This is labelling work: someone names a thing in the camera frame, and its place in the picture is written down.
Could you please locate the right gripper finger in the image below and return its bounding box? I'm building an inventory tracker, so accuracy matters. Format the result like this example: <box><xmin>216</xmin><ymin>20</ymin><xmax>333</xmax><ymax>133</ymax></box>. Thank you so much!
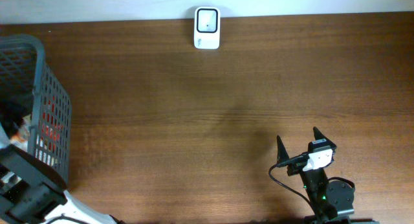
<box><xmin>312</xmin><ymin>126</ymin><xmax>336</xmax><ymax>150</ymax></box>
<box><xmin>276</xmin><ymin>135</ymin><xmax>290</xmax><ymax>165</ymax></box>

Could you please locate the red snack packet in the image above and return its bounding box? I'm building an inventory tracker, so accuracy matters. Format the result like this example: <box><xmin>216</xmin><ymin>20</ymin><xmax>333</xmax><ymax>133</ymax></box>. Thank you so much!
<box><xmin>39</xmin><ymin>96</ymin><xmax>67</xmax><ymax>156</ymax></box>

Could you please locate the cream chips bag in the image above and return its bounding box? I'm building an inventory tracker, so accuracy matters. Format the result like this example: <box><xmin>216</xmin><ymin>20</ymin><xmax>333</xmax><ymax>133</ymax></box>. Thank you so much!
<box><xmin>10</xmin><ymin>115</ymin><xmax>31</xmax><ymax>152</ymax></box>

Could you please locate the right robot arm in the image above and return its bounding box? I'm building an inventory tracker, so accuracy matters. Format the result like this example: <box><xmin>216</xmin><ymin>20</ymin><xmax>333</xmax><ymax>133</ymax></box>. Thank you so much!
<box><xmin>272</xmin><ymin>127</ymin><xmax>355</xmax><ymax>223</ymax></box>

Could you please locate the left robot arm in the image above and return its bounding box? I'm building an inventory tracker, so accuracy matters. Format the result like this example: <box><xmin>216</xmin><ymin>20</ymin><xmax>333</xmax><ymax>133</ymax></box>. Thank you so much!
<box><xmin>1</xmin><ymin>100</ymin><xmax>123</xmax><ymax>224</ymax></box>

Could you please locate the white barcode scanner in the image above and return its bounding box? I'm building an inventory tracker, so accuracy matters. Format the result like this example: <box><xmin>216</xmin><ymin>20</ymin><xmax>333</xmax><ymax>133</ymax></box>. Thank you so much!
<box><xmin>193</xmin><ymin>6</ymin><xmax>221</xmax><ymax>50</ymax></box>

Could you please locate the grey plastic mesh basket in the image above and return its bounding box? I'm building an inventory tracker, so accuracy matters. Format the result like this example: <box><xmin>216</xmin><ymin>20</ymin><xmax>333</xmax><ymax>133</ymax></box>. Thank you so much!
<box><xmin>1</xmin><ymin>34</ymin><xmax>72</xmax><ymax>182</ymax></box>

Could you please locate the right black camera cable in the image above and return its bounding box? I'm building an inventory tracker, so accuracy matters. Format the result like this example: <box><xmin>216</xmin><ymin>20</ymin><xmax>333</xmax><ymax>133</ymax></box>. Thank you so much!
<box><xmin>268</xmin><ymin>152</ymin><xmax>320</xmax><ymax>215</ymax></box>

